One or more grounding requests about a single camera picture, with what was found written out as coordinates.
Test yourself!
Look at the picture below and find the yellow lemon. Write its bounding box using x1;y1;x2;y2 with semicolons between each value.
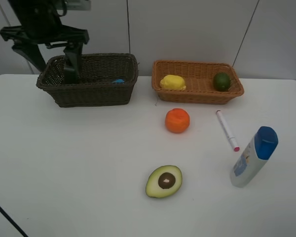
160;75;186;91

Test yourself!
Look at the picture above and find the green lime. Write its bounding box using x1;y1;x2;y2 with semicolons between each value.
213;72;231;92

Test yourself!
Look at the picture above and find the black cable at table edge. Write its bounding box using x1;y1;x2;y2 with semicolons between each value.
0;196;29;237

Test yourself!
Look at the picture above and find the dark brown wicker basket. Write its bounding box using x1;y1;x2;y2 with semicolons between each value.
37;53;138;108

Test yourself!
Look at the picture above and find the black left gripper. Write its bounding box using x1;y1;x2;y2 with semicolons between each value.
0;9;89;75

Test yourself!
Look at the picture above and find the black rectangular bottle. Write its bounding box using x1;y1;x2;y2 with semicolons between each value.
64;61;79;84

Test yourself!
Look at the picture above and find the orange wicker basket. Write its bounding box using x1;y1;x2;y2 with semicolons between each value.
151;60;244;105

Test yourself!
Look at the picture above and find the halved avocado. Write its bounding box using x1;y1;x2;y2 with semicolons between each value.
146;165;183;198

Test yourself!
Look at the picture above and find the white marker with pink caps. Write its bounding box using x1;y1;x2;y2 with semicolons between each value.
216;110;240;152

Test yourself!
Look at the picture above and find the orange mandarin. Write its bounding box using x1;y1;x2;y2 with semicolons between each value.
165;108;190;133

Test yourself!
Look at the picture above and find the white bottle with blue cap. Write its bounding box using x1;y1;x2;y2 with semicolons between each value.
230;126;278;188

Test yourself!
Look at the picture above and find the black whiteboard eraser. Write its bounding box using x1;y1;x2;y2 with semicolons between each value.
113;79;125;83

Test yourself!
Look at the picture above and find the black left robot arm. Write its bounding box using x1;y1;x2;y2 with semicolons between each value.
0;0;89;84

